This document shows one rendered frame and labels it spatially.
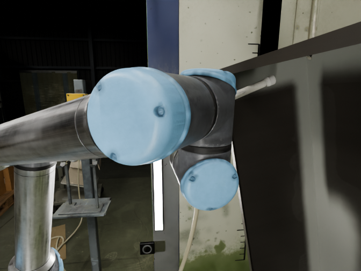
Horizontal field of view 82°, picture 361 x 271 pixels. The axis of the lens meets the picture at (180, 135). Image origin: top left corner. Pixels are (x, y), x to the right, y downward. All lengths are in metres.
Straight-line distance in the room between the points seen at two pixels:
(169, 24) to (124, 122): 1.18
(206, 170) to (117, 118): 0.17
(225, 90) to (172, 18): 1.07
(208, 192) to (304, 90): 0.72
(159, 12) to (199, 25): 0.23
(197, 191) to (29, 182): 0.58
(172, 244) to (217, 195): 1.33
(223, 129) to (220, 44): 1.08
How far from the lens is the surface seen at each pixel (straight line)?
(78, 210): 1.60
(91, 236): 1.91
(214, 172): 0.32
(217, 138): 0.32
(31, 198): 0.83
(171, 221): 1.54
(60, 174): 3.54
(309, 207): 1.14
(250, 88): 0.71
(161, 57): 1.30
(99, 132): 0.21
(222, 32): 1.38
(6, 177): 4.00
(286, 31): 1.55
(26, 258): 1.01
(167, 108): 0.17
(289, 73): 0.93
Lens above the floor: 1.55
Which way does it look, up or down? 11 degrees down
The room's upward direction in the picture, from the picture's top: straight up
